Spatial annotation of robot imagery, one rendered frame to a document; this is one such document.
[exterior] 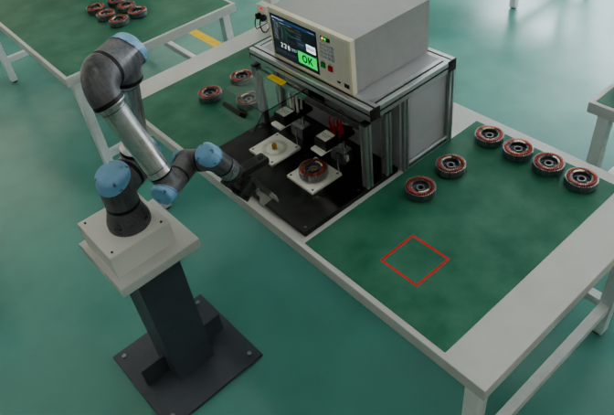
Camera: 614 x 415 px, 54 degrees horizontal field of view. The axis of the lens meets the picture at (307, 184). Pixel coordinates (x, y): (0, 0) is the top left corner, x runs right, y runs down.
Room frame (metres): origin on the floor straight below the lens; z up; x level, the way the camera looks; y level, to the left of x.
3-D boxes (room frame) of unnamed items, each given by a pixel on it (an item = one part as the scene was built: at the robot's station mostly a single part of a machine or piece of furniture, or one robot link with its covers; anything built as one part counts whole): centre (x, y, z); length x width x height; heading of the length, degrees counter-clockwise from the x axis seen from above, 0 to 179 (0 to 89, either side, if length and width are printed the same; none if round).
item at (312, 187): (1.75, -0.03, 0.78); 0.15 x 0.15 x 0.01; 36
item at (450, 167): (1.70, -0.54, 0.77); 0.11 x 0.11 x 0.04
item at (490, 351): (1.99, -0.16, 0.72); 2.20 x 1.01 x 0.05; 36
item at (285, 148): (1.95, 0.11, 0.78); 0.15 x 0.15 x 0.01; 36
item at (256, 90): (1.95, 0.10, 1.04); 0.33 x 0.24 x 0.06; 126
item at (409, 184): (1.60, -0.40, 0.77); 0.11 x 0.11 x 0.04
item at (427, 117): (1.82, -0.48, 0.91); 0.28 x 0.03 x 0.32; 126
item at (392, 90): (2.04, -0.22, 1.09); 0.68 x 0.44 x 0.05; 36
